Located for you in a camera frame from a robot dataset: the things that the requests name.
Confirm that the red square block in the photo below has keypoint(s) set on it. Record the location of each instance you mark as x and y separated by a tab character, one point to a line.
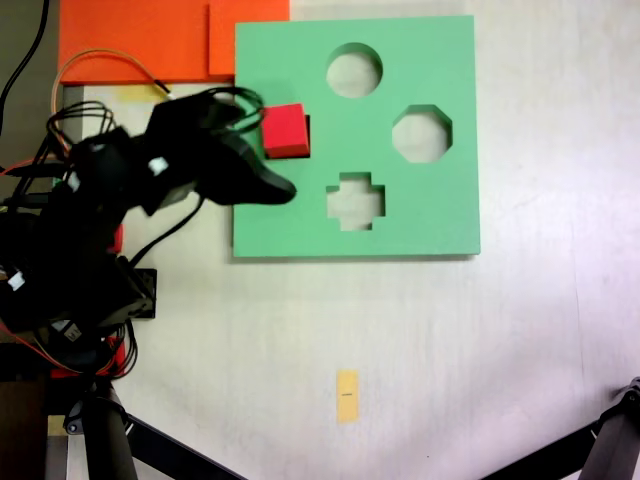
285	130

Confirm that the orange flat block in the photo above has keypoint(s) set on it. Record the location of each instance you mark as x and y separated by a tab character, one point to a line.
150	35

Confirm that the green shape sorting board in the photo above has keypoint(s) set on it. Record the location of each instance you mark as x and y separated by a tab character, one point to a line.
430	225

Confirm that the yellow tape strip with dash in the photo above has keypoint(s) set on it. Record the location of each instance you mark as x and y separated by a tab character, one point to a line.
347	400

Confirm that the black tripod brace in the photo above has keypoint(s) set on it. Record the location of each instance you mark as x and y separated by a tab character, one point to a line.
550	455
175	455

